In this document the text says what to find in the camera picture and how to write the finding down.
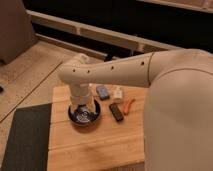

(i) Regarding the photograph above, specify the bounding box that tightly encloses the orange carrot toy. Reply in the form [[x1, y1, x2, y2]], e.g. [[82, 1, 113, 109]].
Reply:
[[123, 98, 135, 115]]

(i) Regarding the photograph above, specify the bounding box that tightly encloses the dark grey mat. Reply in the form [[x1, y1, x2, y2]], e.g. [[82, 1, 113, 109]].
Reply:
[[0, 104, 52, 171]]

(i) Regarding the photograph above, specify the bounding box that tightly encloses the blue sponge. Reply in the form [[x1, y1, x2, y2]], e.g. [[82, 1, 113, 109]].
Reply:
[[96, 85, 110, 100]]

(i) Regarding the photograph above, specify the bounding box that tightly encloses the black bowl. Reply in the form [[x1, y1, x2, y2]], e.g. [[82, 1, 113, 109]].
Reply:
[[68, 100, 101, 127]]

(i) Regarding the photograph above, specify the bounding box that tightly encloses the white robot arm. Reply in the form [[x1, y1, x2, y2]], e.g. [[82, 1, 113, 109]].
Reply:
[[59, 49, 213, 171]]

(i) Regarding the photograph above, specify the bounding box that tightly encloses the small white bottle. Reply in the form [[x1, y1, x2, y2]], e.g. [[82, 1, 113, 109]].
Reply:
[[113, 86, 123, 101]]

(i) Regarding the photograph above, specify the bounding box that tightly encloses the brown sofa corner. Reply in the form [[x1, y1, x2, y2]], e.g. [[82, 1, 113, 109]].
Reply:
[[0, 0, 37, 63]]

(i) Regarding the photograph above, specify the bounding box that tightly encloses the black remote control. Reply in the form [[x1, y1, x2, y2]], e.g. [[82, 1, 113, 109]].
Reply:
[[109, 103, 124, 122]]

